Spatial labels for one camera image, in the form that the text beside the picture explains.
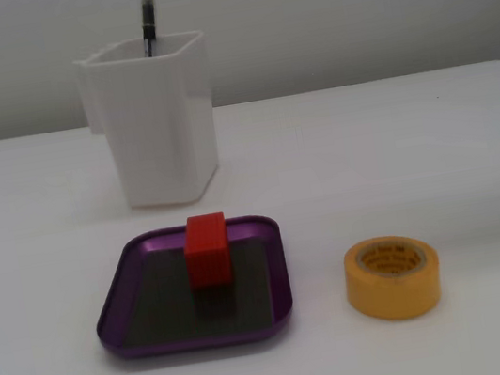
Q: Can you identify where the red cube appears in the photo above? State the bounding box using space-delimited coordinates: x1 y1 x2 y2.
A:
178 210 238 293

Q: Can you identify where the white plastic pen holder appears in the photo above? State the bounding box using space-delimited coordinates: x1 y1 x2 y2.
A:
70 26 231 219

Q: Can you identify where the purple metal tray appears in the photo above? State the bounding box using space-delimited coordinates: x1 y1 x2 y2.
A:
81 210 300 368

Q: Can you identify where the yellow tape roll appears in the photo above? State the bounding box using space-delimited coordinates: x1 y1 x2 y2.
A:
338 227 449 329

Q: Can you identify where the black pen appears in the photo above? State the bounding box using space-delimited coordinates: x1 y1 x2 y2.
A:
134 0 164 59

